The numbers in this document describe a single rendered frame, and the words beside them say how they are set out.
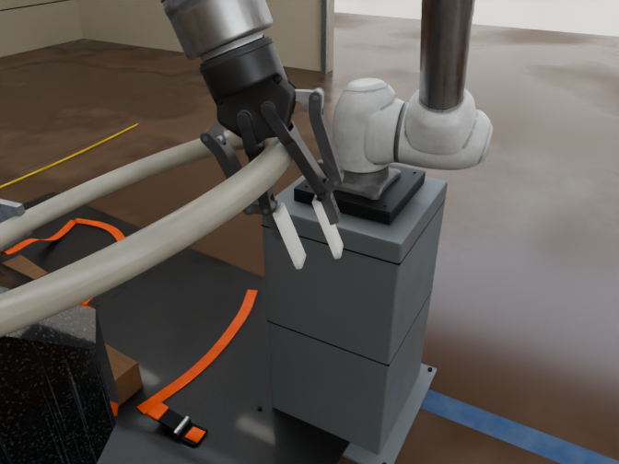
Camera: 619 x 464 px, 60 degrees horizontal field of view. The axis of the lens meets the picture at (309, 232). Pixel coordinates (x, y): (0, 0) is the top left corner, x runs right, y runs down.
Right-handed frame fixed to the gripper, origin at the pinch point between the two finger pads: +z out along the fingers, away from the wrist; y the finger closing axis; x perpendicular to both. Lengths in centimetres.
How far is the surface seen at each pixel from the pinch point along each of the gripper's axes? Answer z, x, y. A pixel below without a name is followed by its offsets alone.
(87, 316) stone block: 25, -52, 80
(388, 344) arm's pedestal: 64, -67, 13
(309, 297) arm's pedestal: 48, -75, 31
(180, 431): 80, -68, 88
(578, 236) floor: 131, -222, -67
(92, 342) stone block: 30, -47, 78
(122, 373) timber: 61, -80, 106
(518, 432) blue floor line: 123, -88, -12
